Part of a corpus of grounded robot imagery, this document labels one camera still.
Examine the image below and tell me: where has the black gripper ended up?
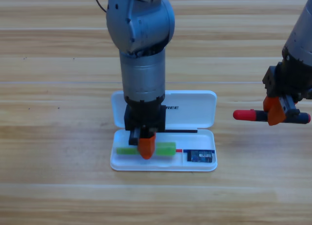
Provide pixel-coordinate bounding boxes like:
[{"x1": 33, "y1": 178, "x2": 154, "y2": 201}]
[
  {"x1": 262, "y1": 60, "x2": 312, "y2": 126},
  {"x1": 123, "y1": 98, "x2": 167, "y2": 160}
]

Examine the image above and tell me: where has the green glue stick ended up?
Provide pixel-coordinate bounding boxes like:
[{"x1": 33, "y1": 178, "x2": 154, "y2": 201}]
[{"x1": 116, "y1": 141, "x2": 177, "y2": 157}]

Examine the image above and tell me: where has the black marker with red cap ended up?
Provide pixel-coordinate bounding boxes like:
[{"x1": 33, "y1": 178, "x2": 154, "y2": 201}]
[{"x1": 233, "y1": 109, "x2": 312, "y2": 125}]

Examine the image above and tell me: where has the white plastic pencil case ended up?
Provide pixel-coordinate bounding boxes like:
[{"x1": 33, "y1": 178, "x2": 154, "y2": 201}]
[{"x1": 110, "y1": 90, "x2": 218, "y2": 172}]

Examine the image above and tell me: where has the dark blue eraser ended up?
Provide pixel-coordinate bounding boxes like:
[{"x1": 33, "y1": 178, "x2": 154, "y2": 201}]
[{"x1": 186, "y1": 150, "x2": 213, "y2": 163}]

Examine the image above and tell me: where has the thin arm cable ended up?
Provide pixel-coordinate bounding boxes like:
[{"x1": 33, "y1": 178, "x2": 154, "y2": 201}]
[{"x1": 92, "y1": 0, "x2": 108, "y2": 13}]

